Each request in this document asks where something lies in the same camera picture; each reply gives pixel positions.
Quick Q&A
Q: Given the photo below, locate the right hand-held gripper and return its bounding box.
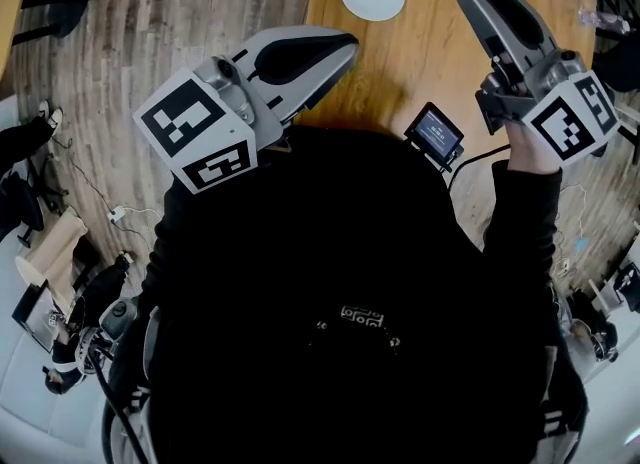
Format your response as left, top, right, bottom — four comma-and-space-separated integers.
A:
455, 0, 621, 169

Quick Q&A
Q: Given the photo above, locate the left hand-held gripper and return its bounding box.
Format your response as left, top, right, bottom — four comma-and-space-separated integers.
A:
132, 25, 360, 196

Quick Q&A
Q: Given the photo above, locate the person's right forearm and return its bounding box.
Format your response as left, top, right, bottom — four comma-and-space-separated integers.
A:
482, 121, 564, 283

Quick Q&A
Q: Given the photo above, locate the clear plastic bottle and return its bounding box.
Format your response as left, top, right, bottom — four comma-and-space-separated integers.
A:
578, 5, 632, 36

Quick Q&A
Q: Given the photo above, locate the black chair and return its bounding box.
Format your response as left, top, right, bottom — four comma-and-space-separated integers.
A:
592, 34, 640, 94

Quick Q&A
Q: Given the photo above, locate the small black screen device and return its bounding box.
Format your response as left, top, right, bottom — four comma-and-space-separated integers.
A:
403, 101, 465, 173

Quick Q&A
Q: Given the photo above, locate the round wooden table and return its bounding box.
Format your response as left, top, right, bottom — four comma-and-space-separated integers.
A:
0, 0, 94, 83

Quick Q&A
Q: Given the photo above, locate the thin black screen cable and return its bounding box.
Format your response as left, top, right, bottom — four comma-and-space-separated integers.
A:
447, 144, 512, 189

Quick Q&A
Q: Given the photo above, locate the thick black cable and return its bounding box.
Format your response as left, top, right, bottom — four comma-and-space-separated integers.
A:
88, 346, 151, 464

